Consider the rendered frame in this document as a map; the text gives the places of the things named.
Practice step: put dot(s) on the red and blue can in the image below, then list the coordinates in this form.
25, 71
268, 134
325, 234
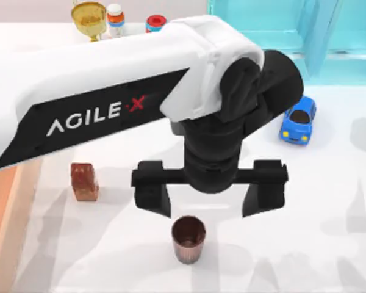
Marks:
154, 24

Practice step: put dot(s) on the white bottle with orange label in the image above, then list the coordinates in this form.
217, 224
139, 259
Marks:
116, 21

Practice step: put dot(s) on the brown bread loaf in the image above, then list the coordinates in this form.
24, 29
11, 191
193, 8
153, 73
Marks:
83, 183

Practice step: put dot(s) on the light blue rack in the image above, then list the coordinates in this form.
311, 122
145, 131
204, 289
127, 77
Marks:
338, 30

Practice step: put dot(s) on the blue toy car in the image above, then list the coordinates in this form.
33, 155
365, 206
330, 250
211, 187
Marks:
299, 122

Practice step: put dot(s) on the brown cup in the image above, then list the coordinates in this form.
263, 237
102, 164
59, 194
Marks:
189, 241

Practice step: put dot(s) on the gold trophy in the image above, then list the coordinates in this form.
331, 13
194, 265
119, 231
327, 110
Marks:
88, 18

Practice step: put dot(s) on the shallow salmon-coloured box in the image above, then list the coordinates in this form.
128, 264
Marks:
6, 201

